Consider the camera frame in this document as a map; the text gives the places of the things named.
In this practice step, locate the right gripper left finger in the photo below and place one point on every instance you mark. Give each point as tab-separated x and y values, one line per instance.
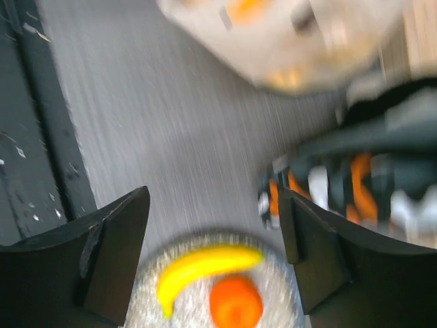
80	274

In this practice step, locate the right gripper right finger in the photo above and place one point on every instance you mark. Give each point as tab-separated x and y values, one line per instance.
349	276

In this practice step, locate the fake orange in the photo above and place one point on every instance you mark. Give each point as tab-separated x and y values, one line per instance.
235	302

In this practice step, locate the fake yellow banana bunch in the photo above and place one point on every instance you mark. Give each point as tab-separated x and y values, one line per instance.
218	259

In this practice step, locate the banana print plastic bag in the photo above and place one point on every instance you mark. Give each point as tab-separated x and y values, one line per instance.
289	46

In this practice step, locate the speckled silver plate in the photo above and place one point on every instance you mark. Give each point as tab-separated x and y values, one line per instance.
273	277

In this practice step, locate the orange camouflage garment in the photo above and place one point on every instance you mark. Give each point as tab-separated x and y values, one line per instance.
380	174

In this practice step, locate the black white zebra garment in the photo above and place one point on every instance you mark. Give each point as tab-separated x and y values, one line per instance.
370	108

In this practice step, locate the wooden clothes rack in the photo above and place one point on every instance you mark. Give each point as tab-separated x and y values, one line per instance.
420	37

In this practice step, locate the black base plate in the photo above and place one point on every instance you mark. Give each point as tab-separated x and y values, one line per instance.
44	183

